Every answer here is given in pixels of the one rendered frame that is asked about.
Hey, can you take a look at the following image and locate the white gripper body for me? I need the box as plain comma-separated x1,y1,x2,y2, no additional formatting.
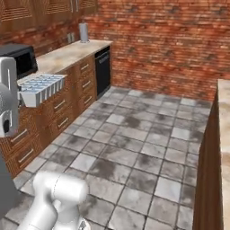
0,56,20,139

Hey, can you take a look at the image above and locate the wooden dining counter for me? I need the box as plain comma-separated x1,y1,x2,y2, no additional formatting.
192,78,230,230

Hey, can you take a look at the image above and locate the black microwave oven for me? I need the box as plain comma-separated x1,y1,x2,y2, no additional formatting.
0,42,39,81

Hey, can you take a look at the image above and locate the wooden base cupboard run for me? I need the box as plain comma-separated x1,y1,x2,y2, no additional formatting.
0,39,114,180

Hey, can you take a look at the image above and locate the black dishwasher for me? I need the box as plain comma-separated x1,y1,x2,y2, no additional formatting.
94,46,112,99

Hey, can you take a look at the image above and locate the wooden wall cupboard run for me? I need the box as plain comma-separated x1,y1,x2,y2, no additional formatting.
0,0,99,32

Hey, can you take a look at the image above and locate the grey wall socket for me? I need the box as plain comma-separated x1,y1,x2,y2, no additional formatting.
66,32,75,45

